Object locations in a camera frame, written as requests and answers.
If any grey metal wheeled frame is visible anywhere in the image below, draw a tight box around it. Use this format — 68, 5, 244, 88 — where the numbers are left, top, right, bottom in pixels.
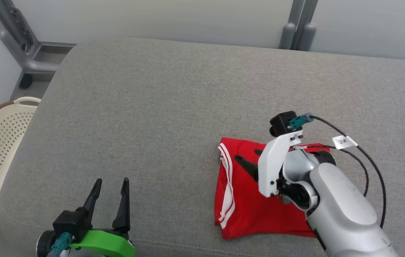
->
0, 0, 78, 90

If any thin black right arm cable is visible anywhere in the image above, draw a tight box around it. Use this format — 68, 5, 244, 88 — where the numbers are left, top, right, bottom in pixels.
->
295, 144, 370, 197

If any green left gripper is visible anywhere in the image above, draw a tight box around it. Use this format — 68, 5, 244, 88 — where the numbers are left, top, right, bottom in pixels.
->
70, 177, 136, 257

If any grey metal frame post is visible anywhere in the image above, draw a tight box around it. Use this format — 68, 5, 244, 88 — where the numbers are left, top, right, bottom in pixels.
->
279, 0, 319, 51

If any red garment with white stripes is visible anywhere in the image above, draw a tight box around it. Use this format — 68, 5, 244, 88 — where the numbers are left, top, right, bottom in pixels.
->
214, 137, 331, 240

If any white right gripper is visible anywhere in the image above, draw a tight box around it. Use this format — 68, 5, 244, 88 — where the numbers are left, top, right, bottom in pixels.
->
234, 130, 303, 198

